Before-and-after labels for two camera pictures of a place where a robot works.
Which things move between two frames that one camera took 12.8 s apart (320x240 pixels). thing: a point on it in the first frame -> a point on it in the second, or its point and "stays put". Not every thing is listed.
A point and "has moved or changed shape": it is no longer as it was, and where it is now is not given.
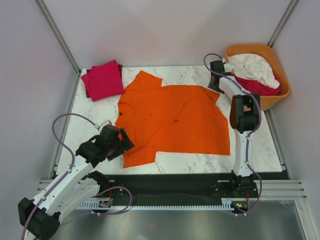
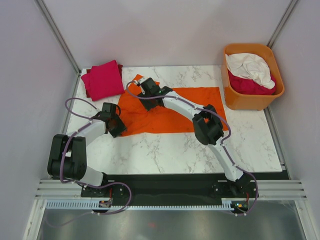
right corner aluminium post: [274, 38] stays put
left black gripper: [126, 144] -> [121, 127]
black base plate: [175, 187] stays put
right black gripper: [210, 86] -> [147, 105]
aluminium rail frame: [269, 189] stays put
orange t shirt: [177, 119] has moved or changed shape
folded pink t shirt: [104, 80] stays put
